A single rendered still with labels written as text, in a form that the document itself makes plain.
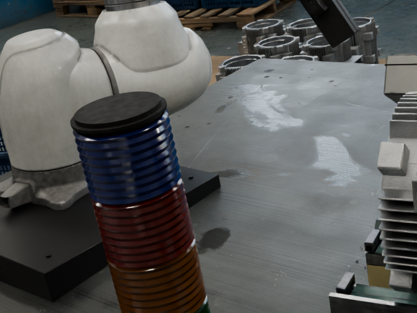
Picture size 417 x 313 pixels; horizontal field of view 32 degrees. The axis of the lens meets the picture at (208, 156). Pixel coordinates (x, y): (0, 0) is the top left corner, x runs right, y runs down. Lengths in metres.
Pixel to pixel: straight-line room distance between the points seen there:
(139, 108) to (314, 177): 0.87
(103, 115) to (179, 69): 0.88
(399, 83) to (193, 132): 0.75
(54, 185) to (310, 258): 0.47
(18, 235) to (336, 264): 0.50
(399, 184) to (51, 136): 0.72
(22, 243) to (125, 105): 0.74
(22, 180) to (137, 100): 0.86
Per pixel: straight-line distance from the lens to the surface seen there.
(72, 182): 1.29
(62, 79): 1.24
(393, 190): 0.66
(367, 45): 3.24
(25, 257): 1.13
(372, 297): 0.76
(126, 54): 1.29
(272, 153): 1.41
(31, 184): 1.28
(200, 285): 0.50
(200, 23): 6.09
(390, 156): 0.65
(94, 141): 0.43
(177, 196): 0.46
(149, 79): 1.29
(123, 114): 0.44
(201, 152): 1.47
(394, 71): 0.92
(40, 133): 1.25
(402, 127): 0.67
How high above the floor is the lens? 1.35
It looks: 22 degrees down
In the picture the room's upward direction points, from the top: 11 degrees counter-clockwise
